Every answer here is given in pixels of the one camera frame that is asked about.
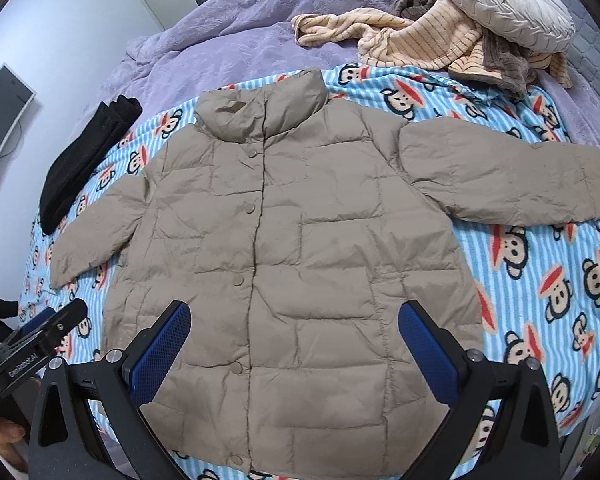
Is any blue striped monkey blanket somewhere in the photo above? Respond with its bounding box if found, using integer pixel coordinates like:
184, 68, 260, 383
18, 62, 600, 480

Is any cream striped fleece garment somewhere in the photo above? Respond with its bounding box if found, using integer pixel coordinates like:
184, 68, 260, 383
291, 0, 571, 96

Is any brown fleece garment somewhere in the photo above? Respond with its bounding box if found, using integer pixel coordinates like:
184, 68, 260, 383
393, 0, 534, 98

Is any beige puffer jacket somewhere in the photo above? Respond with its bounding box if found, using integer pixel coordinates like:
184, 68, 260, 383
49, 66, 600, 478

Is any round white pleated cushion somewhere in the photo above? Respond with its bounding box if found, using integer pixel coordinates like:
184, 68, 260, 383
451, 0, 576, 53

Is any person's left hand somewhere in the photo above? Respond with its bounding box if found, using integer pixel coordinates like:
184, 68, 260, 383
0, 418, 26, 458

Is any black folded garment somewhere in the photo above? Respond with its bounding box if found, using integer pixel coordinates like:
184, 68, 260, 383
38, 94, 143, 235

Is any purple bed cover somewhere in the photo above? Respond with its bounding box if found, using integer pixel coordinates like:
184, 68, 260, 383
71, 0, 600, 147

